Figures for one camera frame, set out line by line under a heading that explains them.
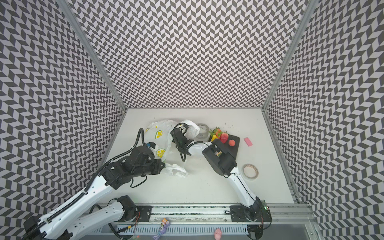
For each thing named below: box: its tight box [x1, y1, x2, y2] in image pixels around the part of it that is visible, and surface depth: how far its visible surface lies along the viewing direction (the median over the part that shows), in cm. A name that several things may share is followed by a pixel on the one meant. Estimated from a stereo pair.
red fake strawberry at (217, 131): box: [208, 126, 223, 139], surface depth 98 cm
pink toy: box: [214, 228, 223, 240], surface depth 67 cm
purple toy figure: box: [152, 218, 170, 240], surface depth 69 cm
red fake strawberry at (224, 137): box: [220, 130, 229, 144], surface depth 98 cm
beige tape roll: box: [242, 163, 259, 180], surface depth 90 cm
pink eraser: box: [244, 137, 253, 147], surface depth 101 cm
